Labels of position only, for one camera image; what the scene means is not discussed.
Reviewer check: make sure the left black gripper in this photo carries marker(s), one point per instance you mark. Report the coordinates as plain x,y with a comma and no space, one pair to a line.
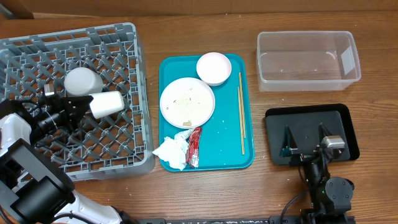
66,108

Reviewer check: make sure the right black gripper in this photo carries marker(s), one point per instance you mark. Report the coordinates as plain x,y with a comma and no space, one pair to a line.
287,144

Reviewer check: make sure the white cup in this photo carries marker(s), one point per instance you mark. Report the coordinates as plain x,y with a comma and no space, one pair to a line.
106,103

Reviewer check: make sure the grey white bowl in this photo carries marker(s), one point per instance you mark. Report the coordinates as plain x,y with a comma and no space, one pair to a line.
82,81

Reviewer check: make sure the white napkin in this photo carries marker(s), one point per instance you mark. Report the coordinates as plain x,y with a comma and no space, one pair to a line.
173,150

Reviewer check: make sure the red snack wrapper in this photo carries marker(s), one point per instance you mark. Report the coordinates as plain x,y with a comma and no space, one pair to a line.
192,155

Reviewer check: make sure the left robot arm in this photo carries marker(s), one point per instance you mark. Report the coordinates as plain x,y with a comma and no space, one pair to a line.
33,189

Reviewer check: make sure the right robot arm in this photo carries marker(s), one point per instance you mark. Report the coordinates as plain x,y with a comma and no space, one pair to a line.
330,196

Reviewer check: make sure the black tray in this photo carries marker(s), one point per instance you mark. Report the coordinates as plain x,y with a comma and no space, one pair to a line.
303,122

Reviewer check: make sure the grey plastic dish rack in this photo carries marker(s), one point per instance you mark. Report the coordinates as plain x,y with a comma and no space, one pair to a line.
118,145

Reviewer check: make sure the clear plastic bin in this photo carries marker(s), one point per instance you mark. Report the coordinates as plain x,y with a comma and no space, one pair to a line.
307,61

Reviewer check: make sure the teal serving tray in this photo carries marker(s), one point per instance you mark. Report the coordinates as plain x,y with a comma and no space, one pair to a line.
220,142

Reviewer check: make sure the wooden chopstick right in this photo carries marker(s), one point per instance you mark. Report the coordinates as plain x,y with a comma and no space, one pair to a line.
242,104

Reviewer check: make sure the large white plate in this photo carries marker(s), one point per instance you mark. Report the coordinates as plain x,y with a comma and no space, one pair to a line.
187,103

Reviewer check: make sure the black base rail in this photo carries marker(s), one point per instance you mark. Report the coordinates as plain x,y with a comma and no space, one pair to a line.
269,220

